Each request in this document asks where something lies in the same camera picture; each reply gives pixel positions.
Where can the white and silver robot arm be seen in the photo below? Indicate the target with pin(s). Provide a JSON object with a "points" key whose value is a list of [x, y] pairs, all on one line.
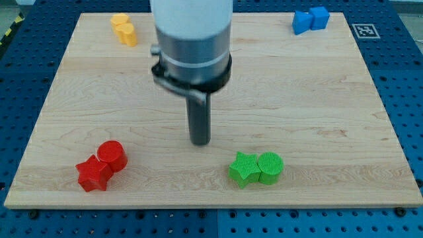
{"points": [[194, 37]]}

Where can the blue triangle block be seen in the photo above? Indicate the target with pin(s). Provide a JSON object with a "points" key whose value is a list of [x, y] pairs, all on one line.
{"points": [[301, 22]]}

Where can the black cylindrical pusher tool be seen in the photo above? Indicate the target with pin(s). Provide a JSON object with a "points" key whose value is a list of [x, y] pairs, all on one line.
{"points": [[199, 121]]}

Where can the green star block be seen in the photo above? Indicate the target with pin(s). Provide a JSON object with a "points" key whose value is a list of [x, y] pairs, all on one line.
{"points": [[244, 170]]}

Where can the green cylinder block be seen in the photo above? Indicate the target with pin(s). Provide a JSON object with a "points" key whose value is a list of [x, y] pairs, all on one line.
{"points": [[271, 166]]}

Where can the wooden board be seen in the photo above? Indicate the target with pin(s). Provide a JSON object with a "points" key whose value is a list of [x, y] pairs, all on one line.
{"points": [[309, 98]]}

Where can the red cylinder block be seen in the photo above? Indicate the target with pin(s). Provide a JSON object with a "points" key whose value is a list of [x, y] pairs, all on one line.
{"points": [[112, 153]]}

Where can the yellow heart block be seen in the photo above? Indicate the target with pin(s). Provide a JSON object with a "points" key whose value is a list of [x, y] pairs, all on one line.
{"points": [[126, 34]]}

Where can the red star block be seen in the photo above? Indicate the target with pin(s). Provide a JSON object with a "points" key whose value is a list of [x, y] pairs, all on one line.
{"points": [[94, 174]]}

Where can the blue cube block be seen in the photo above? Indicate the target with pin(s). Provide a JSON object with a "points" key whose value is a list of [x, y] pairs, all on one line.
{"points": [[320, 17]]}

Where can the white fiducial marker tag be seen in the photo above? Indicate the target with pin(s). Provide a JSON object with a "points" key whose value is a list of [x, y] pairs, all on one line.
{"points": [[365, 31]]}

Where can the black bolt front left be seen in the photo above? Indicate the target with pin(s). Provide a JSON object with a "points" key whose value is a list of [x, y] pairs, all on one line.
{"points": [[33, 214]]}

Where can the black bolt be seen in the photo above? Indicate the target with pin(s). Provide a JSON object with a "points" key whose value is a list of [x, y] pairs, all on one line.
{"points": [[400, 212], [33, 214]]}

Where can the black bolt front right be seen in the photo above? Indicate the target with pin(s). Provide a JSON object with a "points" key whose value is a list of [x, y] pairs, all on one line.
{"points": [[400, 212]]}

